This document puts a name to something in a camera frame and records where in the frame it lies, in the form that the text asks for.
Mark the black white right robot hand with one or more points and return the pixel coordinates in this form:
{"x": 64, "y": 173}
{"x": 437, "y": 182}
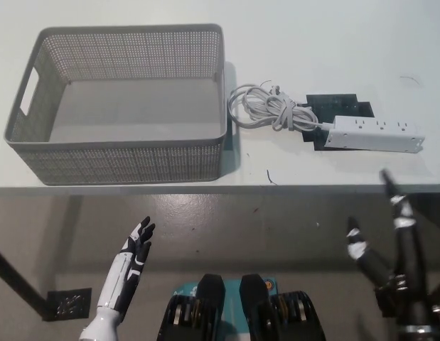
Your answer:
{"x": 409, "y": 255}

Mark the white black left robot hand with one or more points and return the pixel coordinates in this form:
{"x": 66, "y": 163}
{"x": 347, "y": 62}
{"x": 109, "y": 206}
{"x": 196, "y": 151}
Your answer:
{"x": 125, "y": 270}

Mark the black left robot body block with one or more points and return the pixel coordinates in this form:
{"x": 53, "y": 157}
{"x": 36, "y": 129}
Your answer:
{"x": 210, "y": 291}

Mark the black robot body block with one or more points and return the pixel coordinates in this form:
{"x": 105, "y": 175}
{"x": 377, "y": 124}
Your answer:
{"x": 253, "y": 295}
{"x": 210, "y": 291}

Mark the black table leg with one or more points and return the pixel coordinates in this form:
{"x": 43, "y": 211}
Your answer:
{"x": 17, "y": 275}

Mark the black right robot body block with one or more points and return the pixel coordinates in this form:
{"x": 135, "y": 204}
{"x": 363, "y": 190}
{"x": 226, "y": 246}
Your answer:
{"x": 253, "y": 295}

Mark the grey perforated plastic basket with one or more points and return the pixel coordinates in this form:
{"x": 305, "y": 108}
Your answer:
{"x": 134, "y": 106}

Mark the black tape patch on table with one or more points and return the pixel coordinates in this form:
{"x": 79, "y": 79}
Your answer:
{"x": 326, "y": 103}

